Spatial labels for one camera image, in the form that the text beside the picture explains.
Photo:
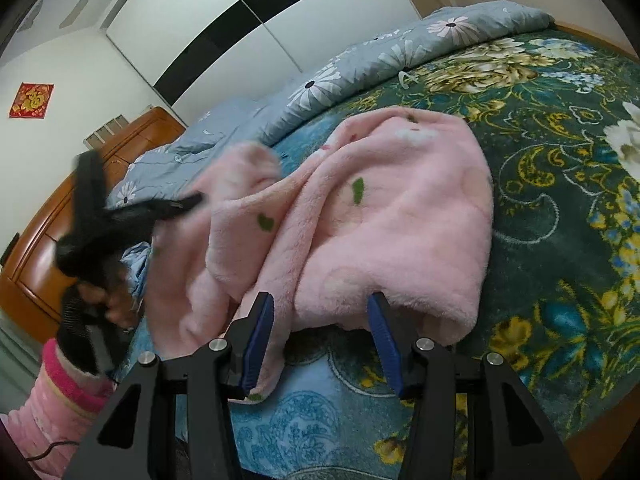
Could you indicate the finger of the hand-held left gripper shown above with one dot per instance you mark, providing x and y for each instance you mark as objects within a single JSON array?
[
  {"x": 165, "y": 207},
  {"x": 90, "y": 180}
]

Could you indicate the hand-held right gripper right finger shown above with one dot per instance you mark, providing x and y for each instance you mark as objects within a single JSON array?
[{"x": 386, "y": 347}]

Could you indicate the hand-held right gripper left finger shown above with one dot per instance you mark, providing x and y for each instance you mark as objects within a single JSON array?
[{"x": 257, "y": 346}]

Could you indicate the pink fleece garment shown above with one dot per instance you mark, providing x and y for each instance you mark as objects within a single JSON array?
[{"x": 360, "y": 240}]

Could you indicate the person's left forearm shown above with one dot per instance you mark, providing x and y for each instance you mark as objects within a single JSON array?
[{"x": 47, "y": 410}]

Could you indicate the person's left hand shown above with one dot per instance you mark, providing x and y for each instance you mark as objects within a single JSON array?
[{"x": 120, "y": 307}]

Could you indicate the wooden bed headboard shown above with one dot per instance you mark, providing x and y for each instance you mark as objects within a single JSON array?
[{"x": 45, "y": 240}]

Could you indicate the white slatted rack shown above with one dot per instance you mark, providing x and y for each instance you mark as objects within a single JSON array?
[{"x": 106, "y": 131}]

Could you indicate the white wardrobe with black stripe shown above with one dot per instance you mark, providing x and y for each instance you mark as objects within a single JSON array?
[{"x": 200, "y": 20}]

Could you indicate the floral bed blanket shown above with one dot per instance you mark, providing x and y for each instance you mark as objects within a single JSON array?
[{"x": 550, "y": 210}]

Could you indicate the grey daisy print quilt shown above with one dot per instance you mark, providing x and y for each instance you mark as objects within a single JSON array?
[{"x": 375, "y": 55}]

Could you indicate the wooden bed footboard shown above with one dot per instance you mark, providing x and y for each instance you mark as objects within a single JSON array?
[{"x": 600, "y": 40}]

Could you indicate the red wall decoration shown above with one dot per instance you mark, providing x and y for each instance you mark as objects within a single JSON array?
[{"x": 31, "y": 101}]

